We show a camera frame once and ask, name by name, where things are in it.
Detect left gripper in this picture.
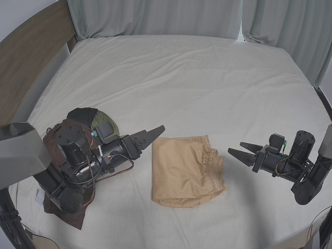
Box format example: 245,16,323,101
100,125,165,169

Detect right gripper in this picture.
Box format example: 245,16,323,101
227,142,286,177

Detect beige shorts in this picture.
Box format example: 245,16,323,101
151,135,229,209

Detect bed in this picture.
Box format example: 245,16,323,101
0,0,332,249

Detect green garment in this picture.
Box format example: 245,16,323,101
91,110,120,143

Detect black garment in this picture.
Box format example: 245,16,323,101
66,108,98,132

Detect brown garment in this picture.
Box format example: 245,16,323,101
42,120,98,231

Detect pale green curtain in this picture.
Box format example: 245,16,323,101
242,0,332,88
63,0,245,42

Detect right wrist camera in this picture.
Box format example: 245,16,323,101
268,133,287,155

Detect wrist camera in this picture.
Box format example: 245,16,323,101
268,133,287,155
95,122,116,144

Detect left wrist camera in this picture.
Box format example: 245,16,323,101
95,122,116,144

